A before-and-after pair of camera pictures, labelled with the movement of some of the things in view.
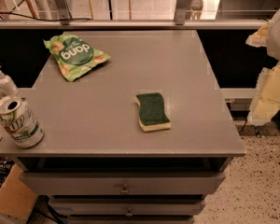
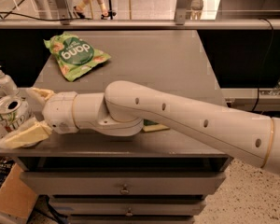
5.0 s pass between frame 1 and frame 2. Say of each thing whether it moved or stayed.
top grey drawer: stayed
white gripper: moved
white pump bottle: stayed
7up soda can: stayed
